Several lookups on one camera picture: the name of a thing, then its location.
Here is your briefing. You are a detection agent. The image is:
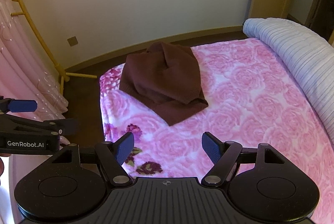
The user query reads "brown knitted vest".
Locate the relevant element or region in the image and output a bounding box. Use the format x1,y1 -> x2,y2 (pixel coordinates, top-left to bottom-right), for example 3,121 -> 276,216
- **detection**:
119,42 -> 208,126

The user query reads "person left hand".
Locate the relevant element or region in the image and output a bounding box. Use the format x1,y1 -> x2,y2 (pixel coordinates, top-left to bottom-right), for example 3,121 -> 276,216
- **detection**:
0,135 -> 71,178

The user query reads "pink curtain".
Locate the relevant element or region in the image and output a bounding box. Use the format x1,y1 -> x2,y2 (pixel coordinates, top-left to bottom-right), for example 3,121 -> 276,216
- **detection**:
1,0 -> 68,121

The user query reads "yellow wooden coat rack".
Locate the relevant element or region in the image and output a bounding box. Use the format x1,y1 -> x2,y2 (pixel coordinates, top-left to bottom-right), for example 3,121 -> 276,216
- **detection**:
11,0 -> 97,95

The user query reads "pink rose blanket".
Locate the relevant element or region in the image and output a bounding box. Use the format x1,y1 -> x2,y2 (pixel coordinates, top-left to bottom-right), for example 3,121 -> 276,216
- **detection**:
100,39 -> 333,223

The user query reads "lavender striped quilt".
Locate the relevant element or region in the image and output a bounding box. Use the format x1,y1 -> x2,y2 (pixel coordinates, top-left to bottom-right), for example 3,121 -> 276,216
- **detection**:
243,18 -> 333,139

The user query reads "wall socket plate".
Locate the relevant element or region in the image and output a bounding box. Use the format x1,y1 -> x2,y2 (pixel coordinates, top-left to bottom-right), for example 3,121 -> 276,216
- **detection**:
67,36 -> 78,47

